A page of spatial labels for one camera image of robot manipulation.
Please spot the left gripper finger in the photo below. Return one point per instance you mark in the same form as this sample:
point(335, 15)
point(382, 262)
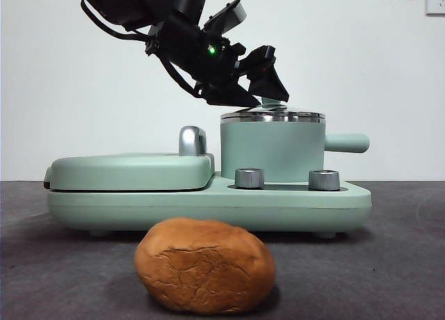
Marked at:
point(233, 96)
point(266, 76)

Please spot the glass pot lid green knob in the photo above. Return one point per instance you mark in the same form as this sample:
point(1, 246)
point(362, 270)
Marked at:
point(274, 115)

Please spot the brown potato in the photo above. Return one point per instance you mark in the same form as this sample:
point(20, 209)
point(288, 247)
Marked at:
point(205, 264)

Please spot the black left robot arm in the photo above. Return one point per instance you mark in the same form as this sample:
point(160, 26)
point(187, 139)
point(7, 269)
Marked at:
point(187, 31)

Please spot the mint green grill lid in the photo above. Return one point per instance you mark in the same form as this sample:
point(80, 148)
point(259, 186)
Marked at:
point(121, 172)

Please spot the silver control dial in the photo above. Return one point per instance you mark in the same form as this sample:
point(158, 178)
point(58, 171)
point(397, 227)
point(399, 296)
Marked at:
point(249, 178)
point(324, 180)

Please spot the mint green breakfast maker base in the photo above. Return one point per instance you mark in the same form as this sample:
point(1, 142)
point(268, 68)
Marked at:
point(208, 208)

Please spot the white wall socket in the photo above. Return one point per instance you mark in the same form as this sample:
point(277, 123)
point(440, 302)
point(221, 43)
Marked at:
point(436, 7)

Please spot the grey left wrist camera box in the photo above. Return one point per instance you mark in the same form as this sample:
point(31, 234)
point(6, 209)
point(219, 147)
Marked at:
point(236, 12)

